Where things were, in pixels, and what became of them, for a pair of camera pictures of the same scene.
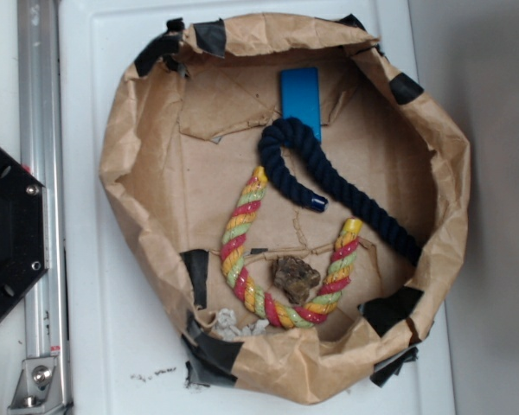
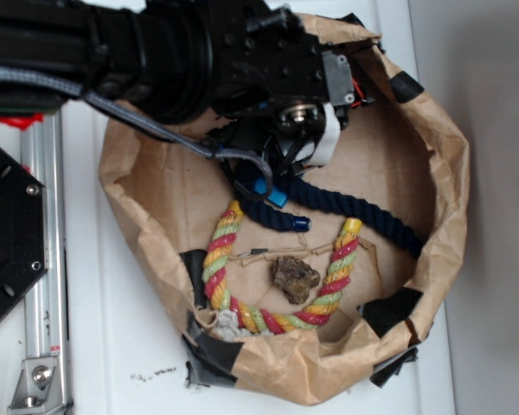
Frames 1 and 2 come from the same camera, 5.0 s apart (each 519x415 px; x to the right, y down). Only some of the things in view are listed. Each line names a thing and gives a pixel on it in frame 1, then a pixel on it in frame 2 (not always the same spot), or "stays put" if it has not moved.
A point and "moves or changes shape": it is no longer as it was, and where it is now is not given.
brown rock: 295,277 stays put
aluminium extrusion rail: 42,156 stays put
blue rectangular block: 301,96 moves or changes shape
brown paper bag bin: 292,192 stays put
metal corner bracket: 39,389 stays put
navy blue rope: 277,137 moves or changes shape
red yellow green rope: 272,309 -> 274,322
